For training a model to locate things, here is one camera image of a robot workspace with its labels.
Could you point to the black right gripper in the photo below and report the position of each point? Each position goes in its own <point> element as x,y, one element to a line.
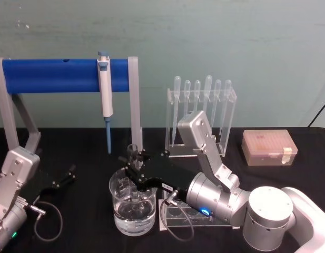
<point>167,175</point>

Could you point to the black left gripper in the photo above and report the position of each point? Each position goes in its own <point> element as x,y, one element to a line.
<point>42,185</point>

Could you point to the clear glass test tube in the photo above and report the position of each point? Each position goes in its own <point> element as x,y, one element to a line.
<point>133,155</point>

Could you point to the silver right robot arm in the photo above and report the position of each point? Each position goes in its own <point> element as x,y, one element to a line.
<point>259,210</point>

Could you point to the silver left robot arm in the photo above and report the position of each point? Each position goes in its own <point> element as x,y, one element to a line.
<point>12,168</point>

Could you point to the black table cloth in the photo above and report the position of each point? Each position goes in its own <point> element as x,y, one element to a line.
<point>86,210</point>

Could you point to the clear glass beaker with water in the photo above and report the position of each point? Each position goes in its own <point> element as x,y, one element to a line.
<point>133,210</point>

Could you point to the clear acrylic test tube rack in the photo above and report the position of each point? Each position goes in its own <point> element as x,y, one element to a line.
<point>178,213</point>

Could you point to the white and blue pipette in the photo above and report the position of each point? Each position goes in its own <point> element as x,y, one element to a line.
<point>105,92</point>

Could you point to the clear acrylic pipette rack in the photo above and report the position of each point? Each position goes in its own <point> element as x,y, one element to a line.
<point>228,118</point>

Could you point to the grey stand with blue bar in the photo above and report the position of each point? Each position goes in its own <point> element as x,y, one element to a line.
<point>51,75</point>

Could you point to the translucent pipette tip box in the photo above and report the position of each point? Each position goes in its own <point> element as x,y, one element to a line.
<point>267,147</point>

